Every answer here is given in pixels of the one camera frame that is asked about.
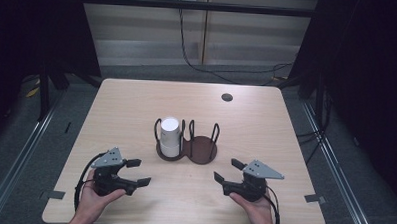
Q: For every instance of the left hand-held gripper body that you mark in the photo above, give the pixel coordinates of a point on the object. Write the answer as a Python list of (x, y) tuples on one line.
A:
[(108, 180)]

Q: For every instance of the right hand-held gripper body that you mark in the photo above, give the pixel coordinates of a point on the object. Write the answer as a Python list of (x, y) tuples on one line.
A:
[(250, 189)]

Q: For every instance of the dark brown double cup holder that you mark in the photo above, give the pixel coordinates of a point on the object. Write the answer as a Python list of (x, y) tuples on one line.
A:
[(201, 152)]

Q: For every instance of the white paper cup with print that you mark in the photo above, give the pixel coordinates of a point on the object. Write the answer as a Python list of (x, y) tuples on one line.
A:
[(170, 131)]

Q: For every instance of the person's right hand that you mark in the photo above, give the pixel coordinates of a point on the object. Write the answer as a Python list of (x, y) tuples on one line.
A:
[(259, 211)]

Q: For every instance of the person's left hand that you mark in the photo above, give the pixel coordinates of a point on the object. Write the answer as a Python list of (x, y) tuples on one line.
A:
[(91, 203)]

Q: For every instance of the grey tape piece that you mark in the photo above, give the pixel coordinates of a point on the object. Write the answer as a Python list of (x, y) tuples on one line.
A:
[(314, 198), (52, 195)]

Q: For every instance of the dark round table grommet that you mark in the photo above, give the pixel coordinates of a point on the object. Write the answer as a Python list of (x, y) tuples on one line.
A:
[(227, 97)]

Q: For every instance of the black stand leg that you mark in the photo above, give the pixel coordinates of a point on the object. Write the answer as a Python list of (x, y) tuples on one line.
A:
[(44, 96)]

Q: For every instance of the yellow floor marker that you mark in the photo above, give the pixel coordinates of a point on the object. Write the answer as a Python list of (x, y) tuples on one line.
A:
[(32, 92)]

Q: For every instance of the black curtain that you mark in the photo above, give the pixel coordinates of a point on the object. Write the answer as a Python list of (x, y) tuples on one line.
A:
[(367, 81), (35, 36)]

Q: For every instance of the black horizontal bar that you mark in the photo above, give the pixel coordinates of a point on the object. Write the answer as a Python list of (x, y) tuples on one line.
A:
[(196, 6)]

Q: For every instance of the metal floor rail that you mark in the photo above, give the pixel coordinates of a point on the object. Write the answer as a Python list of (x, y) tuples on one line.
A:
[(16, 165), (337, 177)]

